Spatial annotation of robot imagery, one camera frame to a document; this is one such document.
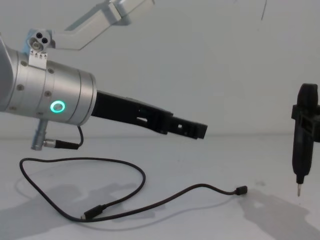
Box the white curtain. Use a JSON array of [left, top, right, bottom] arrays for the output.
[[0, 0, 320, 141]]

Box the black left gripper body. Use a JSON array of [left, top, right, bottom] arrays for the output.
[[90, 89, 174, 136]]

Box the black usb cable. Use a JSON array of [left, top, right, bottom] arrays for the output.
[[19, 156, 249, 223]]

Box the white table cloth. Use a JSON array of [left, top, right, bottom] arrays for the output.
[[0, 134, 320, 240]]

